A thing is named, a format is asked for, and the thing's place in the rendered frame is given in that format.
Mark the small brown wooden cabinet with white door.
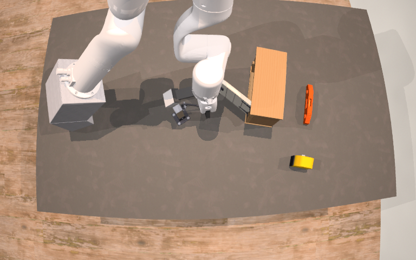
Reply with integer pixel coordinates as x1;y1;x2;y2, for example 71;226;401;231
219;47;287;127

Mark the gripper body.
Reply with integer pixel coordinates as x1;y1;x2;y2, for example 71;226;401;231
197;97;217;114

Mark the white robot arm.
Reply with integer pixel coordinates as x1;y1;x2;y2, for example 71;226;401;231
56;0;233;107

